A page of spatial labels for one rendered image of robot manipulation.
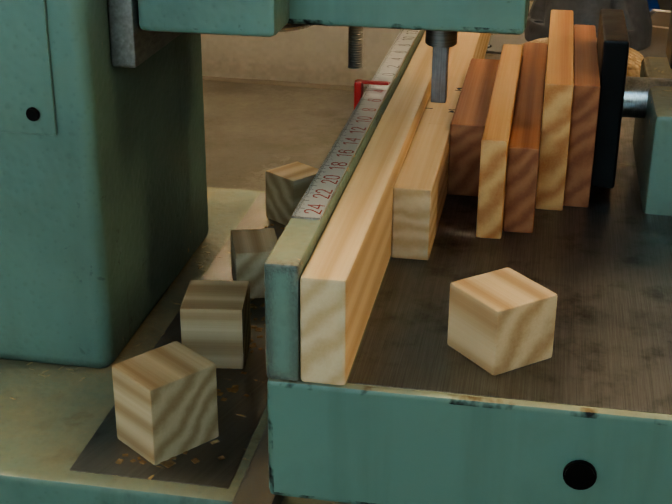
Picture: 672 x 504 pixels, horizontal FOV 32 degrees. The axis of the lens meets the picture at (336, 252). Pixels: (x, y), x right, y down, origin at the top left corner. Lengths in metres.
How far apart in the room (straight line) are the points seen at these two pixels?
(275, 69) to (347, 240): 3.82
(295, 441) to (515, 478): 0.10
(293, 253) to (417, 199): 0.13
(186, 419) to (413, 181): 0.17
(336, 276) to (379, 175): 0.12
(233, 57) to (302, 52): 0.26
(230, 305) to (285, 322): 0.22
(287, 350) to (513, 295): 0.10
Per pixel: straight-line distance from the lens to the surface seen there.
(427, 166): 0.64
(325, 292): 0.48
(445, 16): 0.68
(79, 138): 0.67
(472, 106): 0.74
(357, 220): 0.54
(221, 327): 0.71
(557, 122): 0.68
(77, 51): 0.66
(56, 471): 0.64
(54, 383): 0.72
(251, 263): 0.80
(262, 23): 0.66
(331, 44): 4.25
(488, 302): 0.51
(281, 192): 0.92
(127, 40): 0.68
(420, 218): 0.61
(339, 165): 0.59
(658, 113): 0.69
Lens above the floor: 1.15
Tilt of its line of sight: 23 degrees down
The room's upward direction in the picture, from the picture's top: straight up
